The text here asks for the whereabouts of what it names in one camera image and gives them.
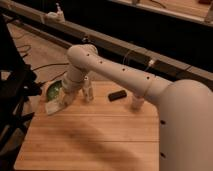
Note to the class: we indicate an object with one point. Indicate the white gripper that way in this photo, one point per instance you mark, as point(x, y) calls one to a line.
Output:
point(67, 98)

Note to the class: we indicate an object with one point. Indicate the white sponge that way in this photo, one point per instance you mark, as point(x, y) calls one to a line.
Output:
point(53, 106)

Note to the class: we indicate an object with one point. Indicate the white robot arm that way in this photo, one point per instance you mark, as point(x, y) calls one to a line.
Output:
point(185, 107)

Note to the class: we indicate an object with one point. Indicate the green ceramic bowl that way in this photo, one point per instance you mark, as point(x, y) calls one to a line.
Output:
point(53, 90)

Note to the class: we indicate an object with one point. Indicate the clear plastic bottle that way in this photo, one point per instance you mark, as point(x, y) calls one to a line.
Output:
point(87, 89)

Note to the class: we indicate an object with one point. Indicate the black tripod stand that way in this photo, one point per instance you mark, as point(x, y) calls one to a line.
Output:
point(17, 84)

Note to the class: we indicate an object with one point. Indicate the black rectangular block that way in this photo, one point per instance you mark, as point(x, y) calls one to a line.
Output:
point(117, 95)

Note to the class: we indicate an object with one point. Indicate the white object on rail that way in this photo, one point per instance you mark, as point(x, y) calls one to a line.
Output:
point(58, 15)

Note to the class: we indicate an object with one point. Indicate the metal rail beam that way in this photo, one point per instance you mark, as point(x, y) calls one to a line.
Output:
point(181, 47)

